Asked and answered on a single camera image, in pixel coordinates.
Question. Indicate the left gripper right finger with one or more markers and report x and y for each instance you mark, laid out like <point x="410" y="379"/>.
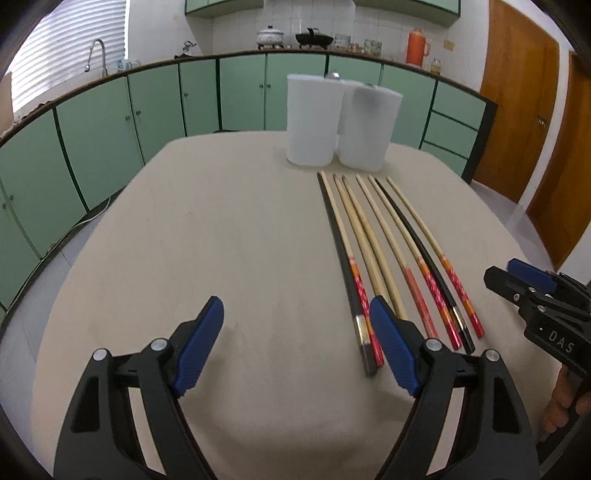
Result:
<point x="494" y="438"/>

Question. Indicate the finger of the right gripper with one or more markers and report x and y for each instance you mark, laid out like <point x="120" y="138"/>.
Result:
<point x="539" y="279"/>

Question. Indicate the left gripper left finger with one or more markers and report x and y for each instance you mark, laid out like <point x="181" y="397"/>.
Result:
<point x="99" y="439"/>

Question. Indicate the black chopstick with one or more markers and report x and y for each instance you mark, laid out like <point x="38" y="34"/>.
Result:
<point x="468" y="343"/>
<point x="359" y="323"/>

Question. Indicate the red-handled bamboo chopstick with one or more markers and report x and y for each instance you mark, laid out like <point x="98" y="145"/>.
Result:
<point x="358" y="279"/>

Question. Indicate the green lower kitchen cabinets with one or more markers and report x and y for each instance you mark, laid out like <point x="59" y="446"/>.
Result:
<point x="69" y="156"/>

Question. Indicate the green kitchen cabinets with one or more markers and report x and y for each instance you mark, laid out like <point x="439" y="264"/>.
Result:
<point x="443" y="13"/>
<point x="69" y="156"/>

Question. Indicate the green upper kitchen cabinets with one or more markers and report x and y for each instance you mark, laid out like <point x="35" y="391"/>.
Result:
<point x="443" y="13"/>

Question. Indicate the right human hand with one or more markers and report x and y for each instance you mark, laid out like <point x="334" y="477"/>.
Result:
<point x="555" y="415"/>

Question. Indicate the brown wooden door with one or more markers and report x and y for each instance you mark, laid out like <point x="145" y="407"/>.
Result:
<point x="560" y="209"/>
<point x="521" y="76"/>

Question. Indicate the glass jar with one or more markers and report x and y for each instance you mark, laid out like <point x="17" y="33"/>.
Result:
<point x="436" y="67"/>

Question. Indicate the orange thermos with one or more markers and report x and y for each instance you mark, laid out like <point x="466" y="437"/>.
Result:
<point x="418" y="48"/>

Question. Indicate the white plastic utensil holder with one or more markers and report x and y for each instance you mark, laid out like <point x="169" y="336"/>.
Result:
<point x="336" y="119"/>

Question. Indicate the glass container on counter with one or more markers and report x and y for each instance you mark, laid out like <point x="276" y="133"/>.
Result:
<point x="372" y="47"/>

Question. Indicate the black wok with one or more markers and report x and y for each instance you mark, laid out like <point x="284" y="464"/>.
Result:
<point x="314" y="38"/>

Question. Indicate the white cooking pot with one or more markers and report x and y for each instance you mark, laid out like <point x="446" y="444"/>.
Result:
<point x="270" y="38"/>

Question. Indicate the chrome sink faucet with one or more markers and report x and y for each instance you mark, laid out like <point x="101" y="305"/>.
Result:
<point x="97" y="57"/>

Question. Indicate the window blinds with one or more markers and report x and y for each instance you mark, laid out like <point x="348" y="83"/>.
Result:
<point x="57" y="49"/>

